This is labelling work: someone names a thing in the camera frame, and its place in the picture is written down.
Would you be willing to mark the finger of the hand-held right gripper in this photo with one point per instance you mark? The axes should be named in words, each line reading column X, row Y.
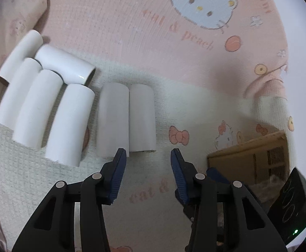
column 216, row 174
column 188, row 214

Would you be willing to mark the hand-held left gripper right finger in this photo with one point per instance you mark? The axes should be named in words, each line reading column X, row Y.
column 180, row 181

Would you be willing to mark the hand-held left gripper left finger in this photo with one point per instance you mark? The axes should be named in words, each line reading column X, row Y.
column 118, row 174

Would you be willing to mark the cardboard box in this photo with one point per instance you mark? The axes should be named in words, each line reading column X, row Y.
column 237, row 160

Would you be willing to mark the pile of white cardboard tubes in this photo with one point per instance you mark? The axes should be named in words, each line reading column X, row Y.
column 71, row 120

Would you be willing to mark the pink cat print blanket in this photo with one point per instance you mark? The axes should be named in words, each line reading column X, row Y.
column 168, row 57

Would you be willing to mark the pink printed pillow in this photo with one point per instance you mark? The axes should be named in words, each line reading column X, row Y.
column 11, row 13

